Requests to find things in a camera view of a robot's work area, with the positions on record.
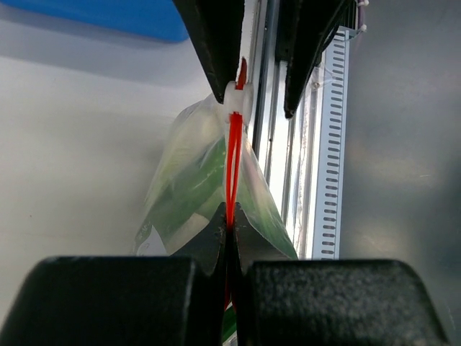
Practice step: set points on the white slotted cable duct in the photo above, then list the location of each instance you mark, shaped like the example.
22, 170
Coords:
327, 221

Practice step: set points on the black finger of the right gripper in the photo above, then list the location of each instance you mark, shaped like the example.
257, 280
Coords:
305, 29
215, 29

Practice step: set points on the clear zip bag orange zipper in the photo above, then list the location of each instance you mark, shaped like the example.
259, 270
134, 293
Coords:
198, 125

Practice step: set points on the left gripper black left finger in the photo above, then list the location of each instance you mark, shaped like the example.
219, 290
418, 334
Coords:
140, 300

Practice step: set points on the aluminium mounting rail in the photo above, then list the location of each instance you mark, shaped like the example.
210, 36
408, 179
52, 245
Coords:
287, 150

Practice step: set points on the blue plastic bin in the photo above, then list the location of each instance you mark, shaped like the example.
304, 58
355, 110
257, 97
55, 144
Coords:
157, 19

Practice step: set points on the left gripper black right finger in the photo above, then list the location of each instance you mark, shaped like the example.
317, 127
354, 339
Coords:
280, 301

